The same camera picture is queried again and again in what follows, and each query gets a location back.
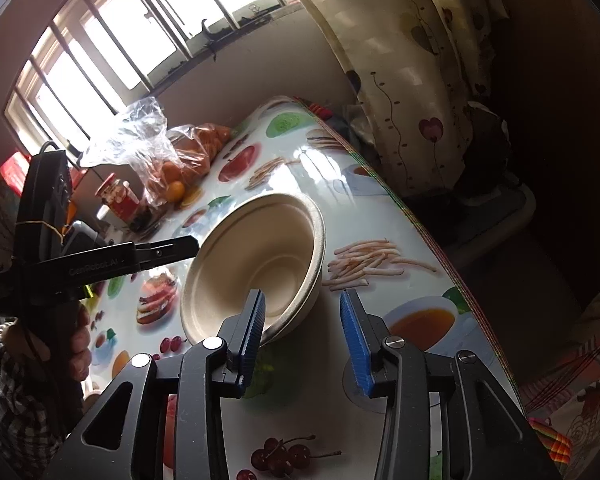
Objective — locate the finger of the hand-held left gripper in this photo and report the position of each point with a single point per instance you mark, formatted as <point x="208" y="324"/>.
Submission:
<point x="170" y="250"/>

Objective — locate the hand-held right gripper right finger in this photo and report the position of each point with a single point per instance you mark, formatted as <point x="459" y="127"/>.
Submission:
<point x="354" y="345"/>

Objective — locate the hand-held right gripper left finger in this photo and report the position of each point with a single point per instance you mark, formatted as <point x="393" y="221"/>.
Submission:
<point x="251" y="350"/>

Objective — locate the person's left forearm checkered sleeve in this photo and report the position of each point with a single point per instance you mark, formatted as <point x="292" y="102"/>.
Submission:
<point x="5" y="400"/>

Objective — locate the person's left hand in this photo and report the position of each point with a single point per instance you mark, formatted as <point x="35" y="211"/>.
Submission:
<point x="79" y="342"/>

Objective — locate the glass jar with red label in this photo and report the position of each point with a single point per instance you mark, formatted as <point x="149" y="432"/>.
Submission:
<point x="122" y="197"/>

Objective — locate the plastic bag of oranges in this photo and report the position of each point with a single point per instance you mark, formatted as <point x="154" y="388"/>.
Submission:
<point x="175" y="160"/>

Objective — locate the fruit printed tablecloth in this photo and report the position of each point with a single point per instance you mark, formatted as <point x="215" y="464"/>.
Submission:
<point x="380" y="240"/>

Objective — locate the red box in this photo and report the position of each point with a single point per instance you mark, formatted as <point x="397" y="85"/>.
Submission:
<point x="12" y="172"/>

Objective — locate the grey chair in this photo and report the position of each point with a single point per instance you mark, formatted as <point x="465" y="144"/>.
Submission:
<point x="495" y="210"/>

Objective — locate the barred window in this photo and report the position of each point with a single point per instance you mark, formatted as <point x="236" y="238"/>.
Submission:
<point x="130" y="45"/>

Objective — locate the striped colourful blanket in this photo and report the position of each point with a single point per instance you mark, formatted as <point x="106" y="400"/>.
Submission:
<point x="570" y="410"/>

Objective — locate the heart printed curtain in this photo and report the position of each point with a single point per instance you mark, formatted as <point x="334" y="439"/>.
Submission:
<point x="420" y="75"/>

